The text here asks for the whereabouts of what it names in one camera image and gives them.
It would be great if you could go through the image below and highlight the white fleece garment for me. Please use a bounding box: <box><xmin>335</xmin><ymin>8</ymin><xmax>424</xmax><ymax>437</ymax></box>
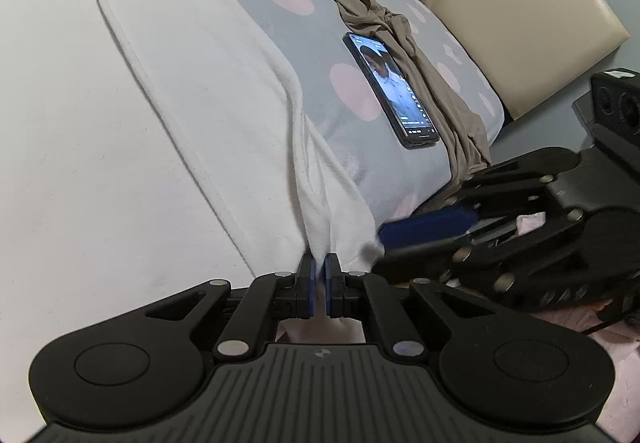
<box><xmin>0</xmin><ymin>0</ymin><xmax>386</xmax><ymax>354</ymax></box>

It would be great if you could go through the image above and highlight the taupe thin garment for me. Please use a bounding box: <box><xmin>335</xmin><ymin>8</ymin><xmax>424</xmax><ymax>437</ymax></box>
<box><xmin>333</xmin><ymin>0</ymin><xmax>490</xmax><ymax>186</ymax></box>

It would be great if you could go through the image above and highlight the beige padded headboard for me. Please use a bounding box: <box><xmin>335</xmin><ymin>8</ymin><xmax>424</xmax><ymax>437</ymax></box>
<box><xmin>425</xmin><ymin>0</ymin><xmax>629</xmax><ymax>119</ymax></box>

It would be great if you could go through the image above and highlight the smartphone with lit screen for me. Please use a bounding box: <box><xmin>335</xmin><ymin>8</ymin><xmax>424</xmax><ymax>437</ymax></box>
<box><xmin>343</xmin><ymin>32</ymin><xmax>440</xmax><ymax>149</ymax></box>

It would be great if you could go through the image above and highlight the polka dot bed sheet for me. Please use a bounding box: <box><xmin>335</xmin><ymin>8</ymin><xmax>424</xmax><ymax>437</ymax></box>
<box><xmin>150</xmin><ymin>0</ymin><xmax>507</xmax><ymax>224</ymax></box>

